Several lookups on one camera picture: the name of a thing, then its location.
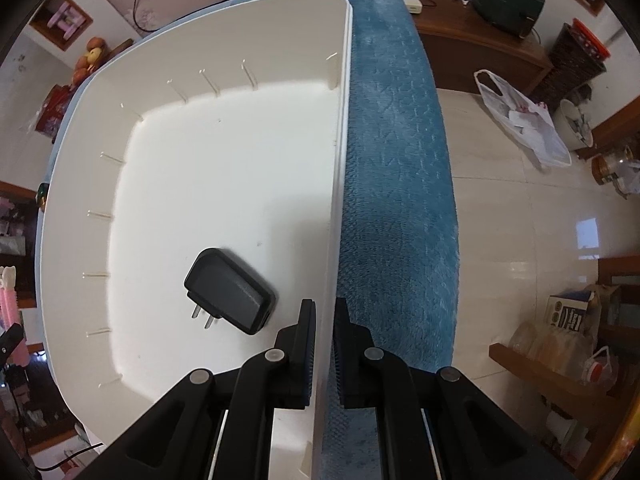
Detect glass jar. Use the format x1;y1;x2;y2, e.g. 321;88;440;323
592;147;640;201

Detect black power adapter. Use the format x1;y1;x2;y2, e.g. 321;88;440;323
184;248;277;336

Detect clear plastic bottles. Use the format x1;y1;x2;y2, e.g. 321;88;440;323
507;322;591;376

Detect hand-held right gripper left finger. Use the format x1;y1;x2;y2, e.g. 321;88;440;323
75;299;318;480

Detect red printed box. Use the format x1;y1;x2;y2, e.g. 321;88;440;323
35;82;76;141

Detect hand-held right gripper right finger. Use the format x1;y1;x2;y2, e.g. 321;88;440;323
332;297;576;480

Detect long wooden cabinet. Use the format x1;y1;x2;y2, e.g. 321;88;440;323
407;0;553;96

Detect dark wooden cabinet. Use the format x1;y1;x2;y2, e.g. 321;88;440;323
0;182;41;311

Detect wooden wall frame pink item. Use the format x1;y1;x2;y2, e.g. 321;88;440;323
29;0;93;51

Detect white plastic storage box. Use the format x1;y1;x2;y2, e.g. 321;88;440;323
34;0;354;480

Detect printed cardboard box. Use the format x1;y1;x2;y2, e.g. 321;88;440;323
545;292;601;333

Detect wooden shelf unit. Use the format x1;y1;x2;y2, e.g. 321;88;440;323
489;342;626;431

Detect blue plush blanket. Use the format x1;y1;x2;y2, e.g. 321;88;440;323
35;0;461;480

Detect bowl of fruit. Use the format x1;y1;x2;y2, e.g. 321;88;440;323
72;36;108;86

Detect plastic jug red cap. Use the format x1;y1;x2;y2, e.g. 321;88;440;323
580;345;618;391

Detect pink plastic item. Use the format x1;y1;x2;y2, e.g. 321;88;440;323
0;265;26;366

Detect white ceramic bowl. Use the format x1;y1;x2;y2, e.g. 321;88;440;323
557;99;596;153

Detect white plastic bag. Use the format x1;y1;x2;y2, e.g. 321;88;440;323
474;69;572;168

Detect thin black cable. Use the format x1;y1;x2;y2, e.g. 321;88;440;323
35;440;103;473

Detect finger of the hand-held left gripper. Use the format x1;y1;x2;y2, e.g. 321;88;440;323
0;324;25;361

